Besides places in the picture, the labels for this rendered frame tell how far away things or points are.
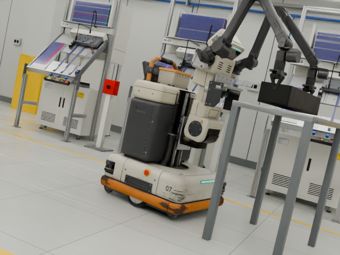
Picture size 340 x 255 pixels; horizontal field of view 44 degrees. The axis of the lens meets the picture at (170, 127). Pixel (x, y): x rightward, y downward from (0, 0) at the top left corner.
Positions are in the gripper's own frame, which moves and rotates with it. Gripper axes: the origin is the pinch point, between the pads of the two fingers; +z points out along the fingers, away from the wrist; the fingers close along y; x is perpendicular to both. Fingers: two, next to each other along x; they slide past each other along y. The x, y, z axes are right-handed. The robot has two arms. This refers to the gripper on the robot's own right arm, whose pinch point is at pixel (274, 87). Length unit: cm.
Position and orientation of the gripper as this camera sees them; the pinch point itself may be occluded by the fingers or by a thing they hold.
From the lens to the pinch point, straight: 232.3
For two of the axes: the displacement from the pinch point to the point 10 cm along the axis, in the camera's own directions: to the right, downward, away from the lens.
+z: -1.9, 9.8, 0.5
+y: 5.6, 0.7, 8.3
